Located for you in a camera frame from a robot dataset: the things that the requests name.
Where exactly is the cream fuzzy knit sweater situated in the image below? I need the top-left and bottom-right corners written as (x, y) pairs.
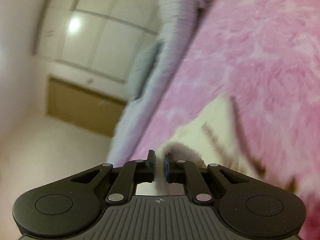
top-left (152, 93), bottom-right (301, 197)

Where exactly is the brown wooden door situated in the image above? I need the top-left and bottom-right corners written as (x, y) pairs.
top-left (47, 77), bottom-right (126, 137)

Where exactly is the grey checked pillow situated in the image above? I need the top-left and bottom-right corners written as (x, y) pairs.
top-left (126, 40), bottom-right (163, 101)

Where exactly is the pink rose pattern blanket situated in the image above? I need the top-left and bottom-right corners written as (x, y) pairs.
top-left (132, 0), bottom-right (319, 239)

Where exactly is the white built-in wardrobe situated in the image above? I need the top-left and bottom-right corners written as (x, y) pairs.
top-left (34, 0), bottom-right (161, 83)

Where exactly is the grey striped folded quilt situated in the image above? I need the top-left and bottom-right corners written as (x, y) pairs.
top-left (107, 0), bottom-right (214, 167)

